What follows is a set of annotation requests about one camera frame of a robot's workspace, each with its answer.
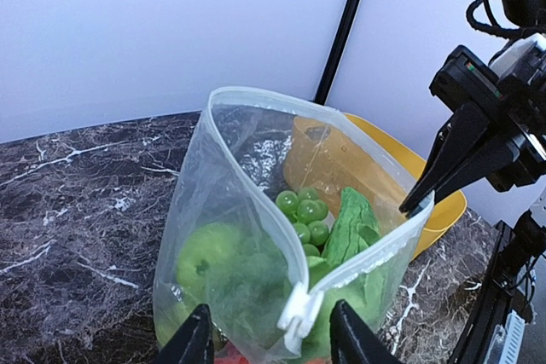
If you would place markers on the black front rail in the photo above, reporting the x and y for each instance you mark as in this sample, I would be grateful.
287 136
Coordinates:
509 284

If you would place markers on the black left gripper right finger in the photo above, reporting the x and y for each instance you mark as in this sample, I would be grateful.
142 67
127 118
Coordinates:
352 341

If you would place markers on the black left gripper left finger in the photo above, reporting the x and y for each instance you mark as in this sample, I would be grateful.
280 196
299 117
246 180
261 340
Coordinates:
192 343

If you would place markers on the orange toy carrot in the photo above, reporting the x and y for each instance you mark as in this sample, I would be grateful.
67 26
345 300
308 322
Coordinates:
230 357

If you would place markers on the small right wrist webcam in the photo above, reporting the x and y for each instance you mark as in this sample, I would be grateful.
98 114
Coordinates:
512 86

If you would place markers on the black right frame post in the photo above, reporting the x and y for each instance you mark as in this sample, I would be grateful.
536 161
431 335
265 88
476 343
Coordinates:
336 51

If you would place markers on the clear dotted zip top bag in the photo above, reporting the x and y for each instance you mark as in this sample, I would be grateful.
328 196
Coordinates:
266 302

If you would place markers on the yellow plastic basket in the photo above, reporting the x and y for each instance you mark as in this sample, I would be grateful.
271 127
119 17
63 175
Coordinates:
350 152

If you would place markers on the green toy guava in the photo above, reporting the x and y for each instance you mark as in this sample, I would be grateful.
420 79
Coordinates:
209 248

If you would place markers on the green toy cucumber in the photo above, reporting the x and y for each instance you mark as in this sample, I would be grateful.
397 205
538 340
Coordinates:
355 229

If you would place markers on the green toy grapes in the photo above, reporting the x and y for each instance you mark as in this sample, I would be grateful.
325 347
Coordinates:
309 216

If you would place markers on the white slotted cable duct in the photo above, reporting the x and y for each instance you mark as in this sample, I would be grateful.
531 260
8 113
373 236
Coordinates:
506 341

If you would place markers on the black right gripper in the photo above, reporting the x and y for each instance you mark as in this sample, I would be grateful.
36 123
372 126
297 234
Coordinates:
458 158

